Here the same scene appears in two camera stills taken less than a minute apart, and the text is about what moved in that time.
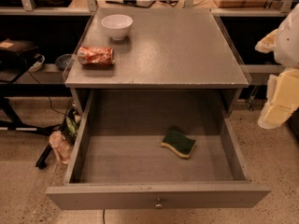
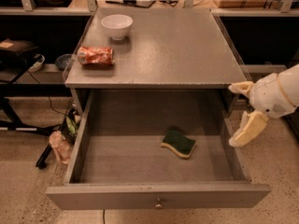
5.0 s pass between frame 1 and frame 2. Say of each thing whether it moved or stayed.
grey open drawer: stayed
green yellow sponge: stayed
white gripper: moved
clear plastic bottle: stayed
